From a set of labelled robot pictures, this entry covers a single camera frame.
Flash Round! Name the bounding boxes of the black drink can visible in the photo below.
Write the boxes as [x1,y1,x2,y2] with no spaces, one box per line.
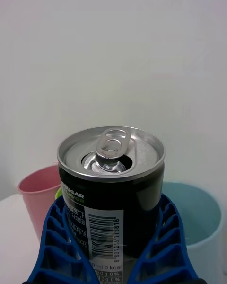
[56,125,166,284]

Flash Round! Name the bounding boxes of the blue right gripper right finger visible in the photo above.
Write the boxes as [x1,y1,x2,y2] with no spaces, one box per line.
[129,193,207,284]

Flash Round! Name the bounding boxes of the pink plastic bin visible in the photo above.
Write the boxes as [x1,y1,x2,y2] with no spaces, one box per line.
[17,165,63,242]

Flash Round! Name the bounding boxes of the pale blue plastic bin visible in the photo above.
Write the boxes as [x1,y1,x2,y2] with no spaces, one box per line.
[162,181,223,284]

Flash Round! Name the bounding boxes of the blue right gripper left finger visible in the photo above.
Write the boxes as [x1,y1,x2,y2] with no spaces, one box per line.
[22,195,100,284]

